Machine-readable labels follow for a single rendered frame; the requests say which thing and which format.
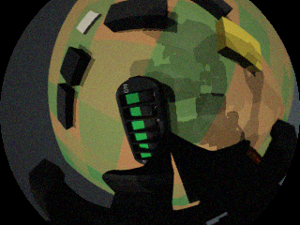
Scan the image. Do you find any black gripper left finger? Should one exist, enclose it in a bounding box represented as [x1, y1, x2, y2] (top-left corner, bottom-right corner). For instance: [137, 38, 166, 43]
[101, 131, 175, 203]

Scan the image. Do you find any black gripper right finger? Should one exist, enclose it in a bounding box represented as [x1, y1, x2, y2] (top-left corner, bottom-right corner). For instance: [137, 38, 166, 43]
[168, 131, 250, 203]

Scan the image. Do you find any yellow rectangular block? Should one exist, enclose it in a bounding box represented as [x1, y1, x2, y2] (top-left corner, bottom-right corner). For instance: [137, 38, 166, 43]
[215, 16, 263, 72]

